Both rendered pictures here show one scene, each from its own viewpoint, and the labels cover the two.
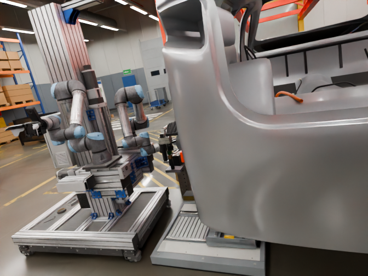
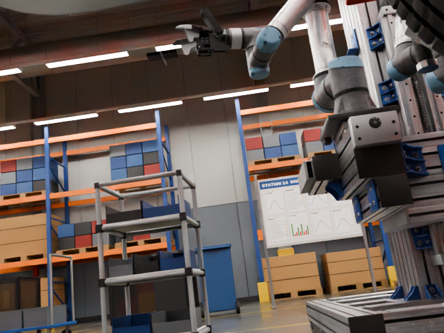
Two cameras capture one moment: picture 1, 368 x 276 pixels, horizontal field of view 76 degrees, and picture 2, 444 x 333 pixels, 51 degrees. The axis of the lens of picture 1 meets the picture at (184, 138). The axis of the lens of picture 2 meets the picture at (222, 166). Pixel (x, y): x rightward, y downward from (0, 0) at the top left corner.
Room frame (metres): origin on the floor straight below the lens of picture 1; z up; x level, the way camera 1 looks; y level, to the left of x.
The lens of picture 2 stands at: (0.96, -0.63, 0.33)
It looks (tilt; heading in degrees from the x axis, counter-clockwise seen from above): 15 degrees up; 75
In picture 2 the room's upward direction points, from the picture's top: 7 degrees counter-clockwise
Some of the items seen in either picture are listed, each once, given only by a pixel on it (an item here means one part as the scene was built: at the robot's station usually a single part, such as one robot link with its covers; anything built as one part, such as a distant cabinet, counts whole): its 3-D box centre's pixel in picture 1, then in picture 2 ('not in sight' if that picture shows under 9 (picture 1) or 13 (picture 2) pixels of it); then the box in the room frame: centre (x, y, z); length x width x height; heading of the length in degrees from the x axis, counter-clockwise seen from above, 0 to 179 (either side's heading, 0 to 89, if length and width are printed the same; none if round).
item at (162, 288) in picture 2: not in sight; (175, 285); (1.91, 6.38, 0.49); 0.64 x 0.54 x 0.97; 62
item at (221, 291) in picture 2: not in sight; (217, 280); (2.49, 6.19, 0.49); 0.64 x 0.54 x 0.97; 79
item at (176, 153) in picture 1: (178, 156); not in sight; (2.44, 0.10, 0.51); 0.20 x 0.14 x 0.13; 150
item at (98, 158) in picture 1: (101, 155); (353, 108); (1.79, 0.67, 0.87); 0.15 x 0.15 x 0.10
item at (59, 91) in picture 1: (72, 118); (322, 42); (1.80, 0.80, 1.19); 0.15 x 0.12 x 0.55; 86
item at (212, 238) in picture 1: (234, 221); not in sight; (1.68, -0.27, 0.13); 0.50 x 0.36 x 0.10; 158
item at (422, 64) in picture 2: (164, 152); (419, 37); (1.67, 0.17, 0.83); 0.04 x 0.04 x 0.16
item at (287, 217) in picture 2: not in sight; (313, 233); (3.90, 5.70, 0.98); 1.50 x 0.50 x 1.95; 162
